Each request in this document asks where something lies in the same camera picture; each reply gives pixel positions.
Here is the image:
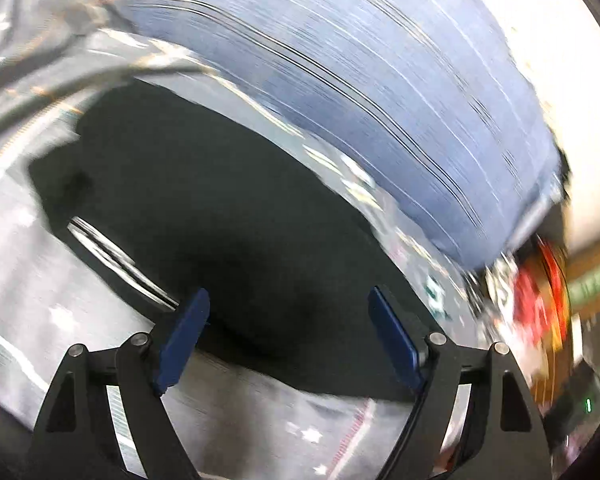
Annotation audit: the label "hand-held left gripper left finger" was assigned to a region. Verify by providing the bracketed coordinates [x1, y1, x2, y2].
[27, 287, 211, 480]

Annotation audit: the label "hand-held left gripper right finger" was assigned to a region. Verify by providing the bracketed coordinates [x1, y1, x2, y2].
[367, 285, 554, 480]

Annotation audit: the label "black pants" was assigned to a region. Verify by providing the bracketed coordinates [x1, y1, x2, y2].
[27, 80, 433, 403]

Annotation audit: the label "red blurred object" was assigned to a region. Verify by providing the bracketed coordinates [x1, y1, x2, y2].
[509, 240, 572, 357]

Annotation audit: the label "grey star-printed bed sheet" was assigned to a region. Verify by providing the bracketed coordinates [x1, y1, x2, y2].
[0, 0, 531, 480]

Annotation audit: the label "black device with green light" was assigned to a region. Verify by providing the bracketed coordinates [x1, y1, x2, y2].
[542, 359, 600, 443]

